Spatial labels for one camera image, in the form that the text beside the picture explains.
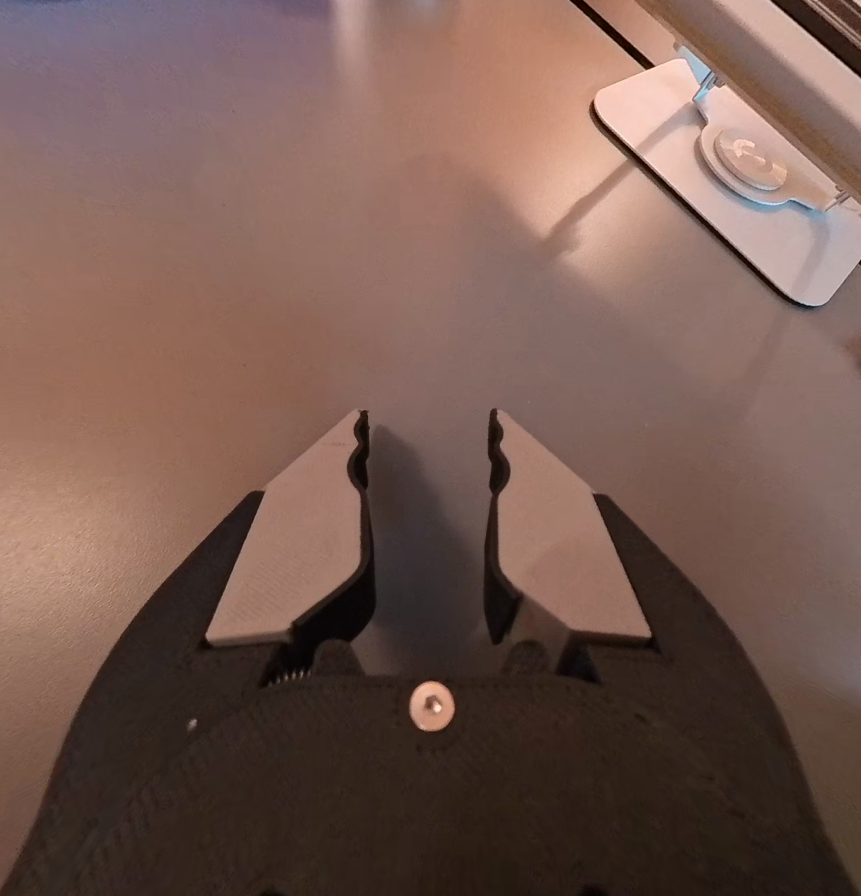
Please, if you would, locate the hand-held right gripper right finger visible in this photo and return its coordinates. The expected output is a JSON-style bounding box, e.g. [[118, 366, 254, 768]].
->
[[483, 408, 654, 665]]

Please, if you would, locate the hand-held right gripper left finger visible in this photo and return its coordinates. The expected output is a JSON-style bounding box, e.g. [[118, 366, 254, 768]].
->
[[205, 408, 377, 648]]

